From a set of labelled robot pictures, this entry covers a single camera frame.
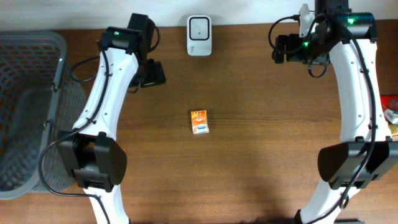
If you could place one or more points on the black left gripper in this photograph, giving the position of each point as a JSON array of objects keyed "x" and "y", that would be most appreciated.
[{"x": 154, "y": 74}]

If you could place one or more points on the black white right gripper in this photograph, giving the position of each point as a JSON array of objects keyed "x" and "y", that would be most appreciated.
[{"x": 278, "y": 48}]

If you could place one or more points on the orange tissue pack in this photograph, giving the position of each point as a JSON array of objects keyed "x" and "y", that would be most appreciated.
[{"x": 199, "y": 121}]

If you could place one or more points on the red Hacks snack bag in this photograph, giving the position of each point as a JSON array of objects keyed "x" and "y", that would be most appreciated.
[{"x": 389, "y": 102}]

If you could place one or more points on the teal tissue pack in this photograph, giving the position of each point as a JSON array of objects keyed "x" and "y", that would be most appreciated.
[{"x": 391, "y": 116}]

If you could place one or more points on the beige chips bag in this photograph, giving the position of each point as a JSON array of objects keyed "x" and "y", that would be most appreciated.
[{"x": 394, "y": 131}]

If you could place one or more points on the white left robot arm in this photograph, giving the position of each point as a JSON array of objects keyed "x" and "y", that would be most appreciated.
[{"x": 89, "y": 152}]

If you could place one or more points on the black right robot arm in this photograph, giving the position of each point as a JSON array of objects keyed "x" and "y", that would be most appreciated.
[{"x": 334, "y": 36}]

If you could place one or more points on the grey plastic mesh basket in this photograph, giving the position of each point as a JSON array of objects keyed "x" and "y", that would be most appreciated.
[{"x": 38, "y": 99}]

